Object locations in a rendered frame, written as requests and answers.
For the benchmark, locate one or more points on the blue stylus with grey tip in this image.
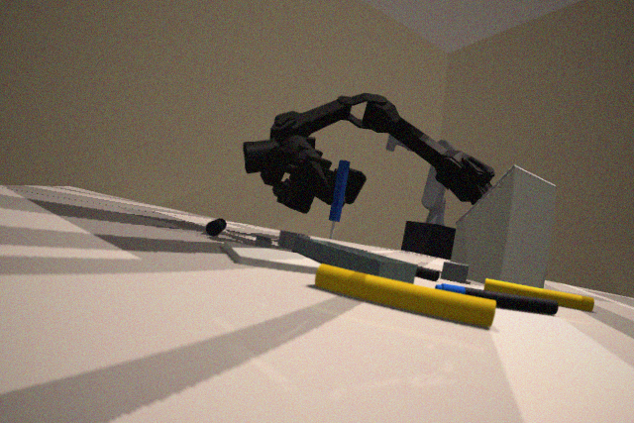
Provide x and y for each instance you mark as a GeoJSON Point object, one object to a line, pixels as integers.
{"type": "Point", "coordinates": [339, 193]}

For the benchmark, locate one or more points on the yellow cylinder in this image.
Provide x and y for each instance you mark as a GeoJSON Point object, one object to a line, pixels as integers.
{"type": "Point", "coordinates": [409, 296]}
{"type": "Point", "coordinates": [563, 299]}

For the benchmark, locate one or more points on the keyboard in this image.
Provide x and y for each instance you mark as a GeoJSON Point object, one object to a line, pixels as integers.
{"type": "Point", "coordinates": [327, 252]}

